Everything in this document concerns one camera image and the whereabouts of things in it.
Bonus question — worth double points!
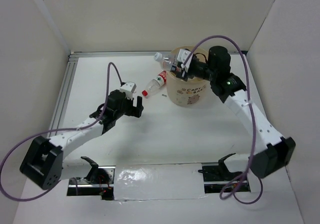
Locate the clear bottle blue white label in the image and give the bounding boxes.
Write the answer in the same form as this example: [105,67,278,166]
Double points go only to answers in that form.
[154,52,184,73]

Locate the red cap bottle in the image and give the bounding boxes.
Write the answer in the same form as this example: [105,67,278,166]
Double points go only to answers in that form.
[141,71,167,98]

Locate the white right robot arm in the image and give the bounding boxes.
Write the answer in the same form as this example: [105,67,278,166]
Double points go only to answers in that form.
[172,46,296,178]

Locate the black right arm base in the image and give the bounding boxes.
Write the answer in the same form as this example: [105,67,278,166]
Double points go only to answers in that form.
[198,153,247,194]

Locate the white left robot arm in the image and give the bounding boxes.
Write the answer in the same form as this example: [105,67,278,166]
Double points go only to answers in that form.
[19,90,144,190]

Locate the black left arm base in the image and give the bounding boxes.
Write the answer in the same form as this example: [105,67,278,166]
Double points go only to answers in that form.
[66,156,116,200]

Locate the cream cartoon capybara bin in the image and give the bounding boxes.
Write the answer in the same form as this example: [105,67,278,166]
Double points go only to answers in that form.
[165,47,211,107]

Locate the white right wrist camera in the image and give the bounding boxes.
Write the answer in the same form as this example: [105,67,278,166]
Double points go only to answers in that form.
[176,49,192,72]

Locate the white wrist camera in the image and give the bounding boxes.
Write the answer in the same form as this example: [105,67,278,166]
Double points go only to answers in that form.
[119,81,137,100]
[176,49,192,72]

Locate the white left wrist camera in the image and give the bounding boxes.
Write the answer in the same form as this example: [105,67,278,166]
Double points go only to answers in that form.
[119,81,137,100]

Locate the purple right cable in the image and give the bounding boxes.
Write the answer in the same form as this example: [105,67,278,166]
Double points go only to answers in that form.
[184,35,263,205]

